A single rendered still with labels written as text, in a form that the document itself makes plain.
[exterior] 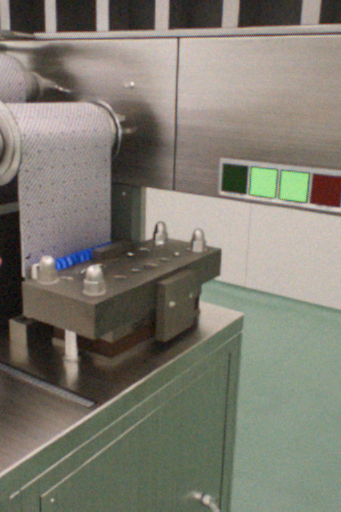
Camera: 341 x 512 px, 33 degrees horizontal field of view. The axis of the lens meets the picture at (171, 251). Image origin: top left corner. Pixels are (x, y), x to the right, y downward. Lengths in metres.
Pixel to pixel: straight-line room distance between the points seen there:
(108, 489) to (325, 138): 0.68
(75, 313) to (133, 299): 0.11
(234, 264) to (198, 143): 2.77
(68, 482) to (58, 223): 0.46
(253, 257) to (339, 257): 0.57
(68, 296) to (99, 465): 0.26
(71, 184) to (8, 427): 0.46
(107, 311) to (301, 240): 2.81
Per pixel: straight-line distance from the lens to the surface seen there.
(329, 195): 1.03
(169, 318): 1.03
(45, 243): 1.06
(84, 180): 1.11
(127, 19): 1.34
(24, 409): 0.87
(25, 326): 1.04
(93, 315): 0.89
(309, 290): 3.70
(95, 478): 0.93
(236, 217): 3.80
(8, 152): 1.00
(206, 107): 1.13
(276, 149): 1.07
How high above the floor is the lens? 1.35
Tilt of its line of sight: 16 degrees down
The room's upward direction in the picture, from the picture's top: 2 degrees clockwise
